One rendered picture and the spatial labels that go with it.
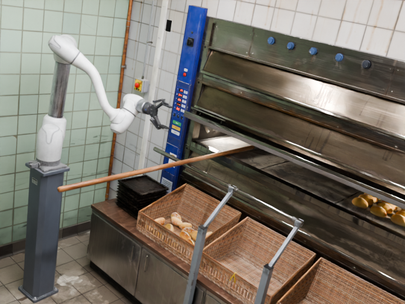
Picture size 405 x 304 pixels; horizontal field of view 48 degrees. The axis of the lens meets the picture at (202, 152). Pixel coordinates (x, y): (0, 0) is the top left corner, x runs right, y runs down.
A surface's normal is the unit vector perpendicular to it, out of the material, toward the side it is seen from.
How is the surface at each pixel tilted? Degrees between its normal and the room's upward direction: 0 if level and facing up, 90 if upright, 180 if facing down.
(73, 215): 90
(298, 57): 90
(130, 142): 90
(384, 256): 70
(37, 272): 90
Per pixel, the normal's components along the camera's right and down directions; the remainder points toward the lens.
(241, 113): -0.57, -0.19
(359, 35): -0.66, 0.13
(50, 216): 0.78, 0.33
